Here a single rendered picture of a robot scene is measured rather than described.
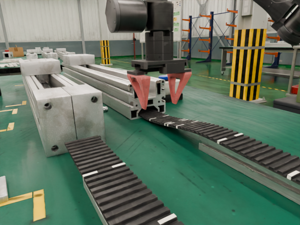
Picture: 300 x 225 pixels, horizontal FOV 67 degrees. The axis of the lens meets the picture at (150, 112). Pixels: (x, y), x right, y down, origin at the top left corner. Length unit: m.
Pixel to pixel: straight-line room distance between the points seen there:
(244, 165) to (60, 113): 0.28
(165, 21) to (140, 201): 0.33
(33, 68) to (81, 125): 0.42
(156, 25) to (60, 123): 0.24
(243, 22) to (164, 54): 3.52
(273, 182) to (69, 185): 0.25
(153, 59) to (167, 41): 0.04
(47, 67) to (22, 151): 0.39
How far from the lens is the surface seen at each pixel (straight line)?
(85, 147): 0.33
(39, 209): 0.29
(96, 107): 0.39
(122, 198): 0.23
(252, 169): 0.33
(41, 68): 0.78
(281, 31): 0.80
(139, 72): 0.44
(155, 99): 0.55
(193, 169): 0.33
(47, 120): 0.38
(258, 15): 3.78
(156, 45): 0.45
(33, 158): 0.41
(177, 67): 0.46
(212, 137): 0.35
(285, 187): 0.31
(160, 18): 0.45
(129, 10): 0.42
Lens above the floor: 0.95
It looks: 17 degrees down
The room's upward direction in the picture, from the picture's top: 2 degrees counter-clockwise
